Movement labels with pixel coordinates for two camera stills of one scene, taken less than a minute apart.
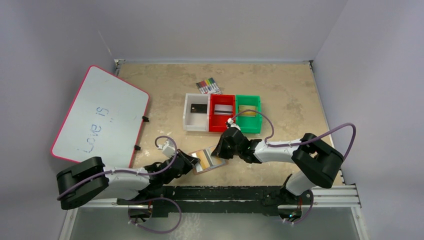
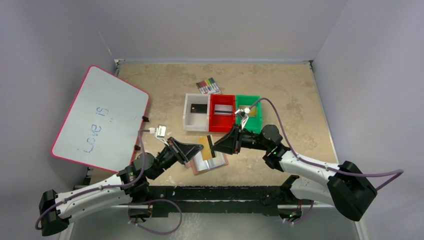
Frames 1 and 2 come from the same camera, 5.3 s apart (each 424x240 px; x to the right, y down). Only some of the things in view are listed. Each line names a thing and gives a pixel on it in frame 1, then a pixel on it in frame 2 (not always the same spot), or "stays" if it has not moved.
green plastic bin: (248, 122) stays
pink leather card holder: (208, 162) stays
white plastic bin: (196, 121) stays
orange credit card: (207, 161) → (207, 151)
